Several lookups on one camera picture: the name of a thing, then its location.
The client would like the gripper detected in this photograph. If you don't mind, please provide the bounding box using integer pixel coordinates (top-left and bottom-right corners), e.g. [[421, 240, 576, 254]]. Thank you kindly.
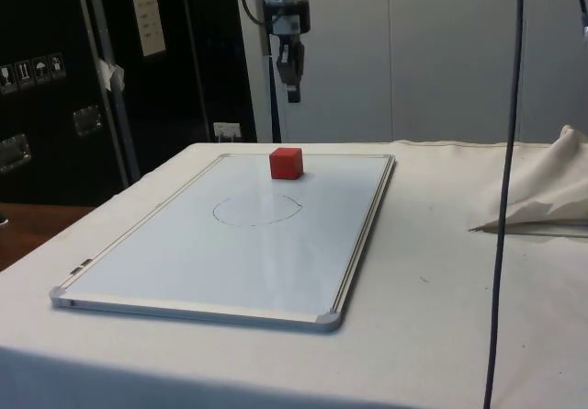
[[265, 0, 312, 105]]

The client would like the red cube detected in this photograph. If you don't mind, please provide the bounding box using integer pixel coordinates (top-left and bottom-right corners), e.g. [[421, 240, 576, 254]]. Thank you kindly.
[[268, 147, 306, 181]]

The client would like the black cabinet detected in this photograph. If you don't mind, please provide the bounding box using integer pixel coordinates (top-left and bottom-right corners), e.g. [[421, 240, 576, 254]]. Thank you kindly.
[[0, 0, 259, 208]]

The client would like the white power socket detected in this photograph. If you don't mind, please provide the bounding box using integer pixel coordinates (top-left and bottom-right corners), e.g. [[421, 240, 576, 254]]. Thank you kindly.
[[212, 122, 243, 143]]

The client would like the whiteboard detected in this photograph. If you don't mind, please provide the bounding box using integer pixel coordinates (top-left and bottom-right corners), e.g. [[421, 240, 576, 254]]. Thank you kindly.
[[49, 152, 397, 335]]

